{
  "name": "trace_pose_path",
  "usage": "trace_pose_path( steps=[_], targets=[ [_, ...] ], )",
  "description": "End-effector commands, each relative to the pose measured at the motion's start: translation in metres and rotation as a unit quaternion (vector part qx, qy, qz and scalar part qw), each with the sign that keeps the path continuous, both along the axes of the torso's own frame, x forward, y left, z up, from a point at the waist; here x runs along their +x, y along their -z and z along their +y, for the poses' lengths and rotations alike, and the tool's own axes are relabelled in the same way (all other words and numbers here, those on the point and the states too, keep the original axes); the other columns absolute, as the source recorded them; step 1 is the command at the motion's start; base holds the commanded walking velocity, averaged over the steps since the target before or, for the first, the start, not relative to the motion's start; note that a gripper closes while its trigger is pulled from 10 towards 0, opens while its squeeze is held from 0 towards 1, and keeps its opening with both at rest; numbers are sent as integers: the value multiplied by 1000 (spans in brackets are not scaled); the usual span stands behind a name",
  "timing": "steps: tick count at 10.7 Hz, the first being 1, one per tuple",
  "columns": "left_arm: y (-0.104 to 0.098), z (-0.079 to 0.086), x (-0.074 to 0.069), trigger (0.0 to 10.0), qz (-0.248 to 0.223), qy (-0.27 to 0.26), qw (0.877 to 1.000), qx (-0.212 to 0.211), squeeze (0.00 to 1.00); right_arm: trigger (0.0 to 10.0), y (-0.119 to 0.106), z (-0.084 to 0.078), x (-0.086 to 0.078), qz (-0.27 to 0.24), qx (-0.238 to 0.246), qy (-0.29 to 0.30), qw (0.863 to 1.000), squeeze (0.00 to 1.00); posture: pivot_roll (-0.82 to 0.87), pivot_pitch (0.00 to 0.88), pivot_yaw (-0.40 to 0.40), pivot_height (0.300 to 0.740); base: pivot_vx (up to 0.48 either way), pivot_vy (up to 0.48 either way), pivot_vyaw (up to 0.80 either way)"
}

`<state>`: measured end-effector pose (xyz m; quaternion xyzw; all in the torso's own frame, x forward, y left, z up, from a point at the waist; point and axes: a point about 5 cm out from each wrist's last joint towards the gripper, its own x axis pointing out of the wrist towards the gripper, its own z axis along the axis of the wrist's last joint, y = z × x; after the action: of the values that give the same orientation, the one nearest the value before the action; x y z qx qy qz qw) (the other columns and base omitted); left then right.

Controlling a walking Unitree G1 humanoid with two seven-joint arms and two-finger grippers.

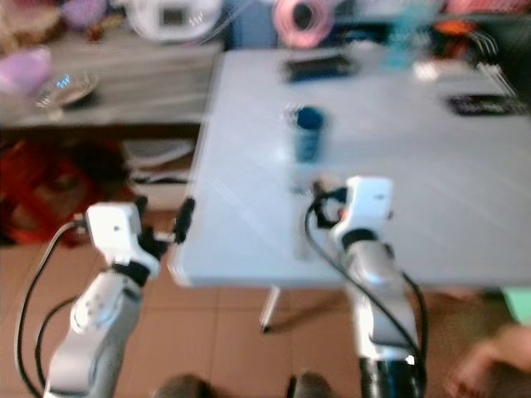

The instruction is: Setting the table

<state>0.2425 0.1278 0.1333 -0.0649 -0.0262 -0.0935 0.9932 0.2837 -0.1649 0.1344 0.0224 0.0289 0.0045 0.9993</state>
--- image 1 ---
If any person's bare foot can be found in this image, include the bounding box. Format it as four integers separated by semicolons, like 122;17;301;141
443;323;531;398

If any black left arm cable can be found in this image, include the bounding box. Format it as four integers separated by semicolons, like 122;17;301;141
12;217;90;398

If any white folding table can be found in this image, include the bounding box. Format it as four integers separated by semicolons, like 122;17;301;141
171;48;531;334

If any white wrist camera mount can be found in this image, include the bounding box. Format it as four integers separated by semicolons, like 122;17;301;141
327;175;394;246
86;201;160;271

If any teal plastic bottle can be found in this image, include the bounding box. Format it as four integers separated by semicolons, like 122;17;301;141
388;7;437;72

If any white appliance with screen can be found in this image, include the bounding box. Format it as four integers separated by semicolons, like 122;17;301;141
124;0;227;42

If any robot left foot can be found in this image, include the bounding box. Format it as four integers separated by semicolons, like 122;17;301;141
156;375;218;398

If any black flat case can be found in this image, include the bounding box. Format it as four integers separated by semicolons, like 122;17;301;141
284;51;354;83

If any white box under bench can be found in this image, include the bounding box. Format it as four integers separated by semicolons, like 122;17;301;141
121;138;195;210

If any grey bench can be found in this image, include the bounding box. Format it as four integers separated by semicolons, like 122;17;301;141
0;41;223;132

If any black tray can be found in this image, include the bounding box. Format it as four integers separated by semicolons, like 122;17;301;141
448;94;529;117

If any pale cutlery piece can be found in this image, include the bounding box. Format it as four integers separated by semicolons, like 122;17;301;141
290;184;314;261

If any purple bowl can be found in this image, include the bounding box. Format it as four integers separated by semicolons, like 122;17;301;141
0;46;54;95

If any red plastic crate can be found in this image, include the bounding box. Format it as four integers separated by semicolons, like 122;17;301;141
0;138;117;246

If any pink coiled ring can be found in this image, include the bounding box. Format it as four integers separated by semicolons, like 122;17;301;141
275;0;336;48

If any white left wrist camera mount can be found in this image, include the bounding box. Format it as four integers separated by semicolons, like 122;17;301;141
86;201;160;271

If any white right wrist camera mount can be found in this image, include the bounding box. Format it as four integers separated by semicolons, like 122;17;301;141
327;175;394;246

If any blue cup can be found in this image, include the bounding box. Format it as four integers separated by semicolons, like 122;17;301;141
292;105;327;164

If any clear glass dish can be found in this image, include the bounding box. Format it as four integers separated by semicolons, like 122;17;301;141
37;70;100;109

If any small white object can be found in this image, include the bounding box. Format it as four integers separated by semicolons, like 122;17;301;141
415;61;444;81

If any green stool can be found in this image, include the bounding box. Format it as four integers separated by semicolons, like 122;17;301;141
498;287;531;324

